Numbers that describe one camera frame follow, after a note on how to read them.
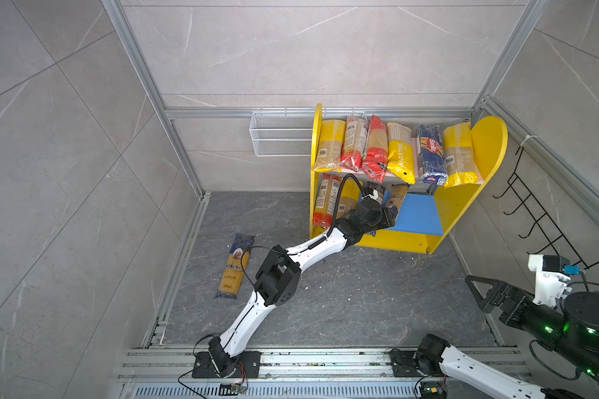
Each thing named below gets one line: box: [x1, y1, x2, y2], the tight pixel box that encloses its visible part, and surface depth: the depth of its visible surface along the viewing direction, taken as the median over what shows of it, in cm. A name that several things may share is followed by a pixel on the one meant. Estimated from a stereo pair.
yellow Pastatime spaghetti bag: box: [386, 122, 416, 184], surface depth 73 cm
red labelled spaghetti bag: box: [339, 116, 370, 173], surface depth 73 cm
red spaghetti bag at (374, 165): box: [361, 114, 389, 183], surface depth 71 cm
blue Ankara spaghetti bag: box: [213, 233, 255, 300], surface depth 94 cm
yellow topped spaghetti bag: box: [314, 119, 347, 173], surface depth 74 cm
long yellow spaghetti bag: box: [443, 122, 483, 188], surface depth 72 cm
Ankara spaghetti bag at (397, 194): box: [386, 182, 411, 222], surface depth 96 cm
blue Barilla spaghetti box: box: [418, 123, 449, 188], surface depth 70 cm
